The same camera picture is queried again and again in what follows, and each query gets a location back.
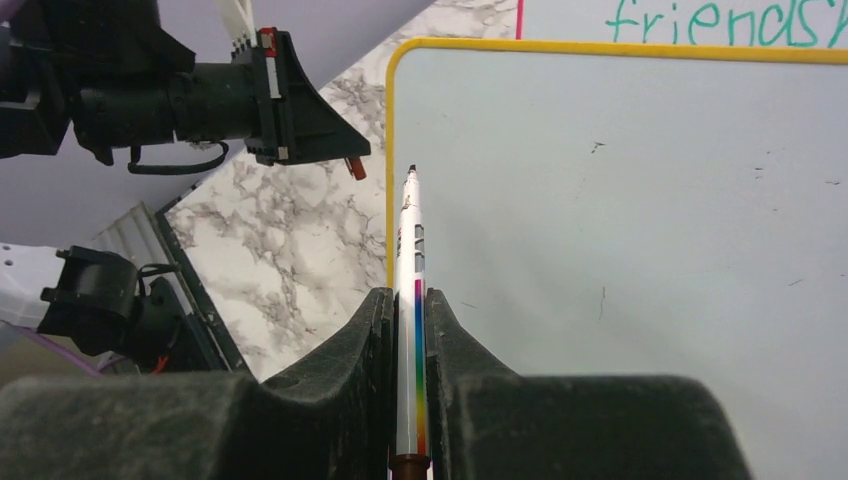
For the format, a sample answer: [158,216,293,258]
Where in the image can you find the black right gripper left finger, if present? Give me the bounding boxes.
[1,288,393,479]

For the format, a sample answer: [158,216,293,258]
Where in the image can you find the white rainbow marker pen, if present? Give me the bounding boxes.
[389,165,431,479]

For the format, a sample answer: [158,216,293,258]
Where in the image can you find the brown marker cap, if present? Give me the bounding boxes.
[345,157,367,181]

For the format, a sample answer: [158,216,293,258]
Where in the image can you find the yellow framed whiteboard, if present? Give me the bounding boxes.
[386,38,847,479]

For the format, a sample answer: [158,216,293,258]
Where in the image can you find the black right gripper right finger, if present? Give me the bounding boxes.
[425,289,751,479]

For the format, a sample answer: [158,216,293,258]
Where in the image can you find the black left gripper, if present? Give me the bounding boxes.
[168,27,371,165]

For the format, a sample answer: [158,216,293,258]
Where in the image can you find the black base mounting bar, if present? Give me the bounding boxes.
[153,181,251,374]

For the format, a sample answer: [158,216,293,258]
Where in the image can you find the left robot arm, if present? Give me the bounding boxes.
[1,1,371,372]

